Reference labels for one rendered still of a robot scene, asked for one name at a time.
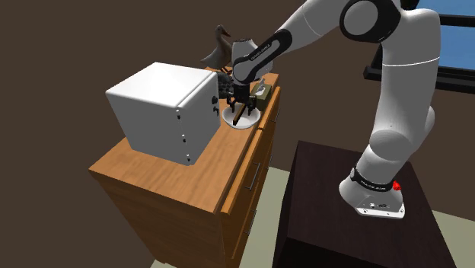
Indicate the white box appliance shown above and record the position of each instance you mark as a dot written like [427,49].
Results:
[156,107]

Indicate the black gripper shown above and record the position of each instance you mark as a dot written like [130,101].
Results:
[241,92]

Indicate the dark robot stand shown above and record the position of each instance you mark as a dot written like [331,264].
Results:
[326,222]

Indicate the white plate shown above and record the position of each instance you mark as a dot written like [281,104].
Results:
[248,121]

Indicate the olive tissue box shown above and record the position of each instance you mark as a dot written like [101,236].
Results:
[264,95]

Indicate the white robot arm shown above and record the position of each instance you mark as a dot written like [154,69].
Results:
[404,92]

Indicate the grey duck figure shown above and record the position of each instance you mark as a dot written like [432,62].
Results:
[219,50]

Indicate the brown pencil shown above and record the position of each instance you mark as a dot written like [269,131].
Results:
[238,115]

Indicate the black framed window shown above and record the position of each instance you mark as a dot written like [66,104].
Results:
[456,41]

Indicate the wooden chest of drawers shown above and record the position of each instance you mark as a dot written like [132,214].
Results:
[174,185]

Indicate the dark grey lumpy object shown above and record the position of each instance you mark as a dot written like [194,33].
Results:
[224,86]

